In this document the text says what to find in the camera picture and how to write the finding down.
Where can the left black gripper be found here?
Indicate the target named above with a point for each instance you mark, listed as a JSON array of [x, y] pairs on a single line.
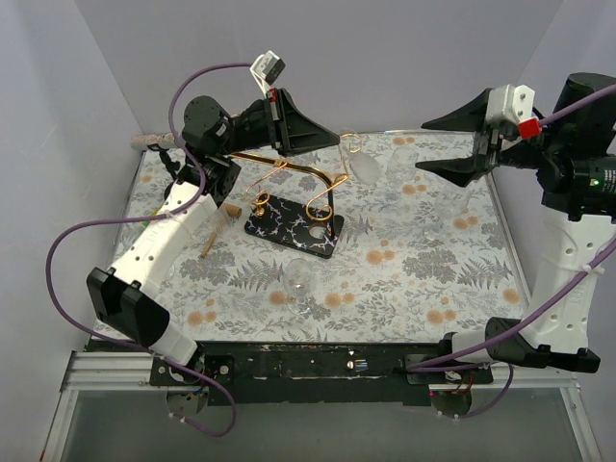
[[277, 123]]

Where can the clear wine glass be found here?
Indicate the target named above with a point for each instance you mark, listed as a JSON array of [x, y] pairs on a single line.
[[299, 284], [401, 168]]

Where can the black base frame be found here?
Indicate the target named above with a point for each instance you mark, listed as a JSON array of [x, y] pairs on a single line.
[[263, 373]]

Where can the ribbed champagne flute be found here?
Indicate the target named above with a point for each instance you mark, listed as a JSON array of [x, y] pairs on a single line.
[[364, 167]]

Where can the wooden mallet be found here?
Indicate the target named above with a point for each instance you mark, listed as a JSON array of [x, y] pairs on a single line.
[[219, 221]]

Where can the clear wine glass back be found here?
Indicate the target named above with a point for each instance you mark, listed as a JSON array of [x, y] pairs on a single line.
[[401, 168]]

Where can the colourful toy block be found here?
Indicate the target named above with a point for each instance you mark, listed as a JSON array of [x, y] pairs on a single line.
[[158, 214]]

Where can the clear wine glass front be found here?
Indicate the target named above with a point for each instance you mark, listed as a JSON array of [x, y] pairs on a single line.
[[299, 284]]

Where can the microphone on black stand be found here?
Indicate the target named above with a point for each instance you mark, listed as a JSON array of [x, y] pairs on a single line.
[[162, 144]]

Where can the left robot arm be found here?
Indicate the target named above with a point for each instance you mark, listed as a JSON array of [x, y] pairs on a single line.
[[123, 295]]

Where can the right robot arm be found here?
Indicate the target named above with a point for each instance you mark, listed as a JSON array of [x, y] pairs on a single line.
[[568, 151]]

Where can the stemless clear glass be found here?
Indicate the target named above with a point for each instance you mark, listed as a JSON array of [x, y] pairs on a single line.
[[449, 203]]

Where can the floral table mat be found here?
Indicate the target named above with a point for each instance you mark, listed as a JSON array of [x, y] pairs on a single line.
[[385, 282]]

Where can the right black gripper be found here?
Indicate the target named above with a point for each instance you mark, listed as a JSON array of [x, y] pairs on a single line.
[[484, 145]]

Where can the gold black wine glass rack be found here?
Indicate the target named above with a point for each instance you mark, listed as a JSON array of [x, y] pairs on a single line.
[[312, 227]]

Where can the clear glass left edge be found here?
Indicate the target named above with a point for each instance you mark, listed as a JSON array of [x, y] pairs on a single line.
[[130, 236]]

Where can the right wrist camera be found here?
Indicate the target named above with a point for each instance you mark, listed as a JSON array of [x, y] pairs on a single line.
[[510, 110]]

